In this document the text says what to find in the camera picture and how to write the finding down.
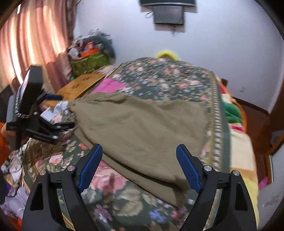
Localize folded magenta cloth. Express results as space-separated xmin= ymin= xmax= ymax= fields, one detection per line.
xmin=91 ymin=78 xmax=126 ymax=93

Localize colourful blanket under bedspread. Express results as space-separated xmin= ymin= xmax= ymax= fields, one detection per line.
xmin=217 ymin=79 xmax=260 ymax=225

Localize yellow curved headboard pipe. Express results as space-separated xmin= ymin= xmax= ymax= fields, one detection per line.
xmin=156 ymin=50 xmax=180 ymax=61

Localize crumpled white papers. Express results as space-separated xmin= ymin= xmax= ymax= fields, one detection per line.
xmin=40 ymin=101 xmax=68 ymax=122

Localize pink curtain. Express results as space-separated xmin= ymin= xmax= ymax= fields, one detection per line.
xmin=1 ymin=1 xmax=78 ymax=93

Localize floral bedspread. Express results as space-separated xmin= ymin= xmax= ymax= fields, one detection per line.
xmin=23 ymin=58 xmax=231 ymax=230

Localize green bag of clutter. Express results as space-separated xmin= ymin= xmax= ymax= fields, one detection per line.
xmin=67 ymin=29 xmax=116 ymax=77

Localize wooden lap desk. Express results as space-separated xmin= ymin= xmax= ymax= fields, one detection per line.
xmin=45 ymin=74 xmax=105 ymax=107

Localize olive green pants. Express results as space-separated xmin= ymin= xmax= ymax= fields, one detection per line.
xmin=68 ymin=92 xmax=210 ymax=207

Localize wall mounted screen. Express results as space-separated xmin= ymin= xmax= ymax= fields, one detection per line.
xmin=139 ymin=0 xmax=196 ymax=26

